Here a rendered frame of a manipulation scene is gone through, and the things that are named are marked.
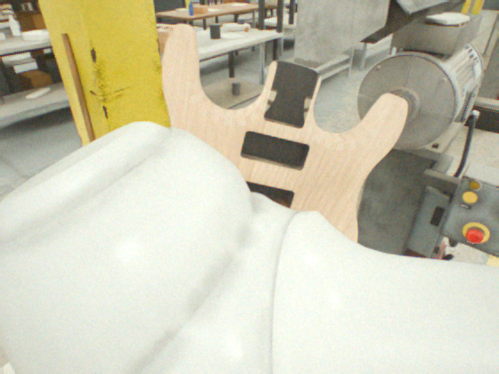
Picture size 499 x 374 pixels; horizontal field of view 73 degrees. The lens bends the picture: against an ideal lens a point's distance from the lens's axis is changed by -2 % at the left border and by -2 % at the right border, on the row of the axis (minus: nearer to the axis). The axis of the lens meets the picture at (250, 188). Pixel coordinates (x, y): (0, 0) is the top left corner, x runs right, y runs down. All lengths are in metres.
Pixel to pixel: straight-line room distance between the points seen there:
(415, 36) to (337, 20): 0.35
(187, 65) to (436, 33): 0.68
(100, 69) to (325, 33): 0.81
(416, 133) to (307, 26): 0.44
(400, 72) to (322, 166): 0.52
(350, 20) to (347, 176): 0.29
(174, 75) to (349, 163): 0.27
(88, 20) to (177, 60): 0.81
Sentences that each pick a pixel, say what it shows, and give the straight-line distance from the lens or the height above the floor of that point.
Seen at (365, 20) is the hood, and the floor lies 1.48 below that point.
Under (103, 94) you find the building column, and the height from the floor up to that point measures 1.18.
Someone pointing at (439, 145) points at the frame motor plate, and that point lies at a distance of 1.13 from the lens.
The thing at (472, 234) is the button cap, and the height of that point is 0.98.
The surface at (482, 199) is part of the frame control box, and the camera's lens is 1.02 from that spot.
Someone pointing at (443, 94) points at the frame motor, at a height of 1.30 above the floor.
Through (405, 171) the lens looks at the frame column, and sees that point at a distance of 1.22.
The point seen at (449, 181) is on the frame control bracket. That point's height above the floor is 1.04.
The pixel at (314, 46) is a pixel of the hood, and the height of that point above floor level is 1.43.
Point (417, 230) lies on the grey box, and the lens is 1.36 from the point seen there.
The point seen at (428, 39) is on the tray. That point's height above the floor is 1.41.
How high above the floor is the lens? 1.57
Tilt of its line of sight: 34 degrees down
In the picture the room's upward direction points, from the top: straight up
